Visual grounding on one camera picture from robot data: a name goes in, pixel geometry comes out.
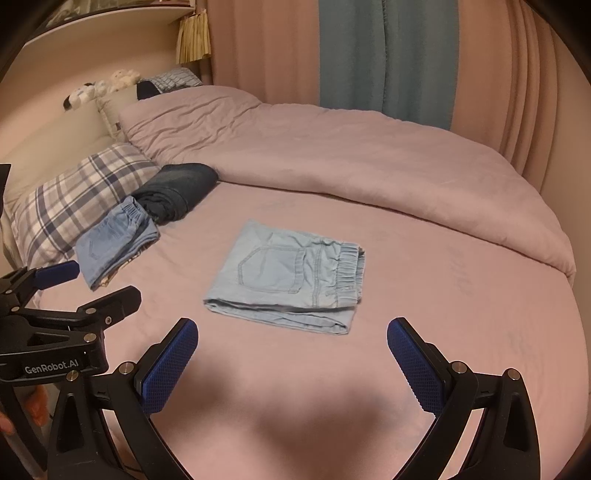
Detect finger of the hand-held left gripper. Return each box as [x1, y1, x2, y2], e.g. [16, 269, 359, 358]
[69, 285, 142, 334]
[0, 260, 81, 310]

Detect plaid pillow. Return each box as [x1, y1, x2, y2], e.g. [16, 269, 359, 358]
[9, 142, 160, 271]

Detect light blue denim pants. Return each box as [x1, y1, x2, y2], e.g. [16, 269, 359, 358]
[203, 219, 366, 337]

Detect folded medium blue pants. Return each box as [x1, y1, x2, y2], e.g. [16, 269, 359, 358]
[75, 196, 161, 291]

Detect folded dark blue jeans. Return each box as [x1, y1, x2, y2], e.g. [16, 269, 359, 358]
[134, 163, 220, 226]

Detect cream pillow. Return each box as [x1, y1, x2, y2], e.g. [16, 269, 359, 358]
[96, 88, 140, 141]

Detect black and white plush toy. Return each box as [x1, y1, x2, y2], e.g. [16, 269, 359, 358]
[62, 81, 110, 112]

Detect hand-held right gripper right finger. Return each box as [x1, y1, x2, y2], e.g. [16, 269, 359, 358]
[387, 318, 542, 480]

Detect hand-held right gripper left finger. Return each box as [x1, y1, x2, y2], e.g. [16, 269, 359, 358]
[46, 318, 199, 480]

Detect pink curtain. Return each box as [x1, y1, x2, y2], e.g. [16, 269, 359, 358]
[205, 0, 568, 195]

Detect beige wall shelf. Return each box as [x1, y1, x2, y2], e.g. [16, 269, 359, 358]
[21, 0, 197, 48]

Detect pink duvet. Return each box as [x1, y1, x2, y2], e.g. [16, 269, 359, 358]
[117, 85, 578, 289]

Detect teal curtain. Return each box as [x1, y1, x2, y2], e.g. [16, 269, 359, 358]
[318, 0, 460, 131]

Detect blue striped pillow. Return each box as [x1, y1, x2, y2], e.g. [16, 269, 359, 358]
[137, 68, 204, 100]

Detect pink bed sheet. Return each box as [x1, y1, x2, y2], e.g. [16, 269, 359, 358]
[18, 180, 585, 480]

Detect beige padded headboard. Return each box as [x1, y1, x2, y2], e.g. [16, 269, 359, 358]
[0, 108, 125, 208]

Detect yellow fringed cloth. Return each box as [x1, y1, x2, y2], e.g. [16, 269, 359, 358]
[177, 10, 212, 64]

